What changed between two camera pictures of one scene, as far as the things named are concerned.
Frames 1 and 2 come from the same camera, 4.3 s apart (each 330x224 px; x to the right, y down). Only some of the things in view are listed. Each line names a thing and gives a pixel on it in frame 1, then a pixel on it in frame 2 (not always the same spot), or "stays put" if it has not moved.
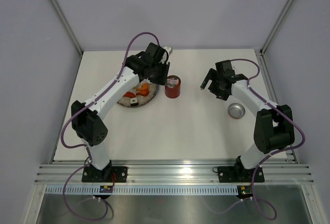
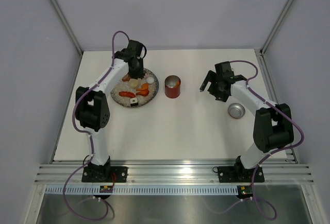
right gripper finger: [211, 75] stays put
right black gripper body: [215, 88] stays put
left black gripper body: [159, 73] -> [137, 72]
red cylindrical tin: [172, 87] stays put
